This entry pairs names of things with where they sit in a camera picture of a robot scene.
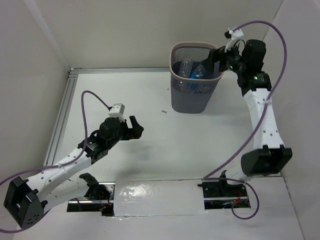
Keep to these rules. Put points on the blue label crushed bottle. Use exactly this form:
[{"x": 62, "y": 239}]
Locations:
[{"x": 197, "y": 88}]

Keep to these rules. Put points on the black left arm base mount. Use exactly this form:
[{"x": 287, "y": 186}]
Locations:
[{"x": 99, "y": 197}]

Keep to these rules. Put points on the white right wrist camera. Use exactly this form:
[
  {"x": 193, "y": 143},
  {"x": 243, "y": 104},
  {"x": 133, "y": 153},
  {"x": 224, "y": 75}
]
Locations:
[{"x": 232, "y": 35}]

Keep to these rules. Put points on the blue label blue cap bottle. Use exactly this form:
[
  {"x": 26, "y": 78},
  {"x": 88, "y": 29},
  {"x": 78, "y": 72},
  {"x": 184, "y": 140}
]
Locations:
[{"x": 200, "y": 72}]

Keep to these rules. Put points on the grey mesh waste bin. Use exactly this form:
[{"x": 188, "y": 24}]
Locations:
[{"x": 182, "y": 100}]

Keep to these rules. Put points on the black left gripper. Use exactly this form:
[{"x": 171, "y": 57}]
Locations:
[{"x": 129, "y": 130}]

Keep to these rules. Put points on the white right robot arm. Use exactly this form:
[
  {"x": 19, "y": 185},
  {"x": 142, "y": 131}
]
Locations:
[{"x": 269, "y": 154}]

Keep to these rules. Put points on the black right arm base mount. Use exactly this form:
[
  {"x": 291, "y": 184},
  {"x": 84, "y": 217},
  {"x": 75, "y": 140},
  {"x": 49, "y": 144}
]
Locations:
[{"x": 223, "y": 194}]

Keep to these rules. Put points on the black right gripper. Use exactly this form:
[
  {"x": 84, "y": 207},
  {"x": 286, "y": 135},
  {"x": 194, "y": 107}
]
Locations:
[{"x": 219, "y": 54}]

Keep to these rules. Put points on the clear unlabelled plastic bottle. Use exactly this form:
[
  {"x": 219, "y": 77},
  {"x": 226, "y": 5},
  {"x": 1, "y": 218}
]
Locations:
[{"x": 185, "y": 68}]

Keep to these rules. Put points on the aluminium frame rail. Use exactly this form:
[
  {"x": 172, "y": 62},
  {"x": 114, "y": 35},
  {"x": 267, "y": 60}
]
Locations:
[{"x": 170, "y": 139}]

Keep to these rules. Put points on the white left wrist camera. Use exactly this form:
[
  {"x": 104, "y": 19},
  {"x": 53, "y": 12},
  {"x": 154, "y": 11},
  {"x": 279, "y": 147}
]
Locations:
[{"x": 117, "y": 111}]

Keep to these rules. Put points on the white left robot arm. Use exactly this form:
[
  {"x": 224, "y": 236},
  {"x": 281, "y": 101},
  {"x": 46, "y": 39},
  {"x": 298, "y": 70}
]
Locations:
[{"x": 29, "y": 200}]

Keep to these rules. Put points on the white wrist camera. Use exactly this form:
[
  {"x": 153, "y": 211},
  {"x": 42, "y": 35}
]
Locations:
[
  {"x": 232, "y": 35},
  {"x": 117, "y": 111}
]

